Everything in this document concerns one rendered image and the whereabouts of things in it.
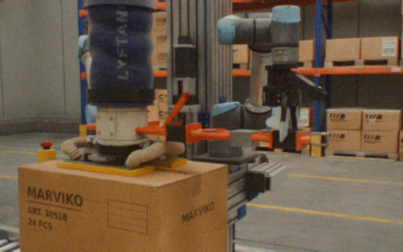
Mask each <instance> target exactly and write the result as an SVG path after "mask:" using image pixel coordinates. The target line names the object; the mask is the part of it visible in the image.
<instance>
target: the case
mask: <svg viewBox="0 0 403 252"><path fill-rule="evenodd" d="M70 159H71V158H69V157H66V158H62V159H58V160H50V161H46V162H38V163H34V164H26V165H22V166H18V167H17V181H18V202H19V222H20V252H227V164H217V163H210V162H196V161H189V160H187V164H182V165H178V166H176V167H159V166H152V165H146V164H145V166H151V167H154V172H153V173H149V174H145V175H143V176H137V177H129V176H119V175H113V174H103V173H97V172H92V171H82V170H77V169H66V168H61V167H57V164H56V163H57V162H59V161H63V160H70Z"/></svg>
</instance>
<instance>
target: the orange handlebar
mask: <svg viewBox="0 0 403 252"><path fill-rule="evenodd" d="M157 125H160V121H159V120H154V119H148V126H145V127H136V129H135V132H136V133H137V134H155V135H165V128H161V127H154V126H157ZM86 128H87V129H88V130H95V131H96V123H88V124H87V125H86ZM190 137H196V138H202V139H201V140H210V141H219V140H221V139H226V140H229V138H230V131H226V130H225V129H219V128H208V129H198V130H190ZM250 139H251V141H255V142H265V143H269V133H261V132H258V133H257V134H252V135H251V138H250ZM310 141H311V138H310V137H309V136H307V135H306V136H301V138H300V144H301V145H305V144H309V143H310Z"/></svg>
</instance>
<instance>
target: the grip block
mask: <svg viewBox="0 0 403 252"><path fill-rule="evenodd" d="M198 129H201V123H200V122H197V123H188V122H183V123H182V125H181V122H169V123H165V142H170V141H171V142H181V143H186V144H191V143H195V142H199V141H201V138H196V137H190V130H198Z"/></svg>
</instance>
